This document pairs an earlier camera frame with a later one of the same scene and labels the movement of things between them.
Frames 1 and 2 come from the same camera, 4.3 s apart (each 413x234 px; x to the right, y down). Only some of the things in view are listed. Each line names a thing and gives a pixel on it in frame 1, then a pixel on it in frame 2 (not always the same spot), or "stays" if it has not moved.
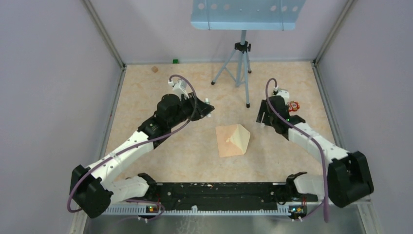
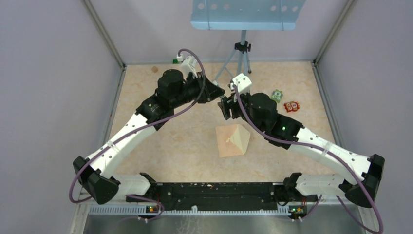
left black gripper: x=203 y=109 → x=212 y=91
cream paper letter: x=240 y=138 stays
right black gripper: x=263 y=108 → x=227 y=103
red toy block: x=293 y=106 stays
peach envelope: x=225 y=146 stays
